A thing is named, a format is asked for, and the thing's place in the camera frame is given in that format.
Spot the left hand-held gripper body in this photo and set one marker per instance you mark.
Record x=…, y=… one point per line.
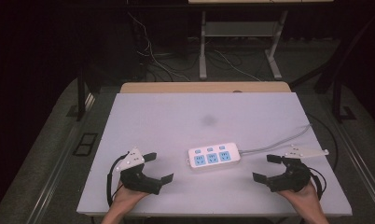
x=136, y=180

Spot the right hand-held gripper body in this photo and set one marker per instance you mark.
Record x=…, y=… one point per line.
x=293, y=179

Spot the white power strip blue sockets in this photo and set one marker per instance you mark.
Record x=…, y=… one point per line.
x=213, y=155

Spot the person's left hand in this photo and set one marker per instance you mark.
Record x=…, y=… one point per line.
x=126, y=196

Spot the person's right hand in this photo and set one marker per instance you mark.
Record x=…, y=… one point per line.
x=305, y=199

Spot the white table board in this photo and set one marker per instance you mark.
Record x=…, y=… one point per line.
x=176, y=124

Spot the wooden table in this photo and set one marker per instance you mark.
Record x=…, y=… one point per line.
x=191, y=87

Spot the black metal stand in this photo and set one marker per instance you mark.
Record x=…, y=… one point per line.
x=338, y=99
x=80, y=96

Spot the black rectangular floor frame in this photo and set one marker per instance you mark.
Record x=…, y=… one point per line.
x=84, y=144

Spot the metal floor rail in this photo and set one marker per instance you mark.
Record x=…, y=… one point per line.
x=359, y=155
x=61, y=155

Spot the white metal desk frame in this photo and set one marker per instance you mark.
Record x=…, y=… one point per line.
x=203, y=46

